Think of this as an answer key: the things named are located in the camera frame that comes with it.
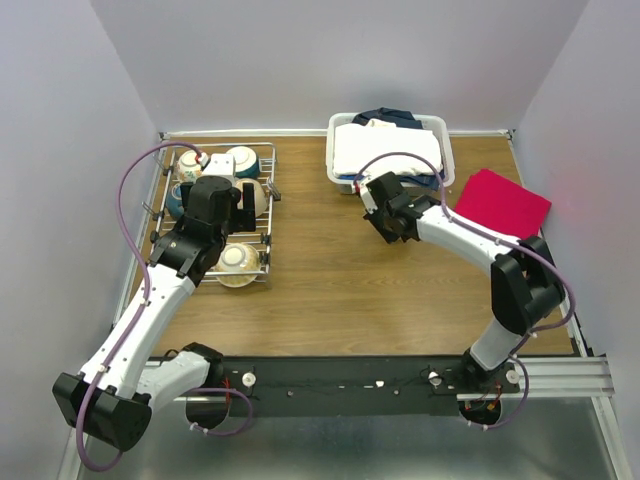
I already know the dark blue floral bowl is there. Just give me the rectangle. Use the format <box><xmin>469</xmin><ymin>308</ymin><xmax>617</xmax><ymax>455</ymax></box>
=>
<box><xmin>165</xmin><ymin>183</ymin><xmax>184</xmax><ymax>221</ymax></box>

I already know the red folded cloth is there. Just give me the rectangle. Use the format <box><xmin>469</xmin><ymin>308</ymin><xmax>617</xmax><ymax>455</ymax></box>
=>
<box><xmin>454</xmin><ymin>169</ymin><xmax>552</xmax><ymax>239</ymax></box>

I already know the plain beige bowl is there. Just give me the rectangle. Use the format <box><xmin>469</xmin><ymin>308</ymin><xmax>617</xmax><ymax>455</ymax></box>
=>
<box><xmin>235</xmin><ymin>178</ymin><xmax>268</xmax><ymax>217</ymax></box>

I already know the white plastic laundry basket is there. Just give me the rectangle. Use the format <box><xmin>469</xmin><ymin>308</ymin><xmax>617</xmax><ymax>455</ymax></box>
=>
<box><xmin>326</xmin><ymin>112</ymin><xmax>457</xmax><ymax>197</ymax></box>

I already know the dark blue cloth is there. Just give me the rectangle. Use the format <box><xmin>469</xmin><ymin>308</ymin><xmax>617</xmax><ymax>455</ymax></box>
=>
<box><xmin>333</xmin><ymin>106</ymin><xmax>446</xmax><ymax>191</ymax></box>

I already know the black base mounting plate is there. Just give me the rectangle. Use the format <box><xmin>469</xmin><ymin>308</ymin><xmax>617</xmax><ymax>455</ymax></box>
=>
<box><xmin>184</xmin><ymin>354</ymin><xmax>521</xmax><ymax>431</ymax></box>

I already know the metal wire dish rack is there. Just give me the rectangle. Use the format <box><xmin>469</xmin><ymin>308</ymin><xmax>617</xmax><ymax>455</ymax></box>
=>
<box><xmin>148</xmin><ymin>142</ymin><xmax>281</xmax><ymax>283</ymax></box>

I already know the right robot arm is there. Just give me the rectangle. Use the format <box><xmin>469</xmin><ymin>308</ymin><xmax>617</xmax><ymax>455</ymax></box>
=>
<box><xmin>355</xmin><ymin>172</ymin><xmax>568</xmax><ymax>392</ymax></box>

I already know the purple cable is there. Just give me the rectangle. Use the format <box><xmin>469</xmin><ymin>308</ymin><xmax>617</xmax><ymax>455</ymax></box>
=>
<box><xmin>74</xmin><ymin>144</ymin><xmax>251</xmax><ymax>472</ymax></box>
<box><xmin>352</xmin><ymin>151</ymin><xmax>579</xmax><ymax>431</ymax></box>

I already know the yellow dotted white bowl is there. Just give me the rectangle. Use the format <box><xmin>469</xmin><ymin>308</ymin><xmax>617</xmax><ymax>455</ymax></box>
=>
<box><xmin>214</xmin><ymin>243</ymin><xmax>260</xmax><ymax>288</ymax></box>

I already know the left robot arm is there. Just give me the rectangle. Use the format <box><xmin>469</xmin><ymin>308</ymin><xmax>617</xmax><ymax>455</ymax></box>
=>
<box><xmin>52</xmin><ymin>176</ymin><xmax>256</xmax><ymax>453</ymax></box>

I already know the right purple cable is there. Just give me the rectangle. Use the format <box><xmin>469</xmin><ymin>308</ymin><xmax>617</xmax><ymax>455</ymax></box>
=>
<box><xmin>352</xmin><ymin>151</ymin><xmax>579</xmax><ymax>431</ymax></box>

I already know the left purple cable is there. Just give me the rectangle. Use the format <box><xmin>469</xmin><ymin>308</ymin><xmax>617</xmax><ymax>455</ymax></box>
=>
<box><xmin>74</xmin><ymin>144</ymin><xmax>251</xmax><ymax>472</ymax></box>

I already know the white folded cloth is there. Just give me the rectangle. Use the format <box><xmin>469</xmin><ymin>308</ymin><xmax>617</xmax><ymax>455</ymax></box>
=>
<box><xmin>329</xmin><ymin>123</ymin><xmax>444</xmax><ymax>178</ymax></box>

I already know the teal white bowl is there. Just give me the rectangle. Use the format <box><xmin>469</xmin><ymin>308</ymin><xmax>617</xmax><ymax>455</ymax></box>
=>
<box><xmin>227</xmin><ymin>146</ymin><xmax>260</xmax><ymax>179</ymax></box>

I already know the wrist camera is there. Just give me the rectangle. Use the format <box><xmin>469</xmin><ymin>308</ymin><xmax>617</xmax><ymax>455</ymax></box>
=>
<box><xmin>197</xmin><ymin>152</ymin><xmax>235</xmax><ymax>184</ymax></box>
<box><xmin>352</xmin><ymin>181</ymin><xmax>379</xmax><ymax>213</ymax></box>

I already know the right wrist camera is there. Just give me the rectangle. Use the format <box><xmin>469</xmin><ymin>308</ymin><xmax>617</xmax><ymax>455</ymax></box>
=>
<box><xmin>352</xmin><ymin>181</ymin><xmax>379</xmax><ymax>213</ymax></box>

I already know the white floral bowl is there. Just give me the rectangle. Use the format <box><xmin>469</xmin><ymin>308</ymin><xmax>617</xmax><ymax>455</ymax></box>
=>
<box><xmin>175</xmin><ymin>150</ymin><xmax>208</xmax><ymax>183</ymax></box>

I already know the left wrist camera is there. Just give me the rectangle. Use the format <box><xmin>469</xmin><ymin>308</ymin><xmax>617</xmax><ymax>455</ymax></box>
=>
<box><xmin>197</xmin><ymin>152</ymin><xmax>235</xmax><ymax>184</ymax></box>

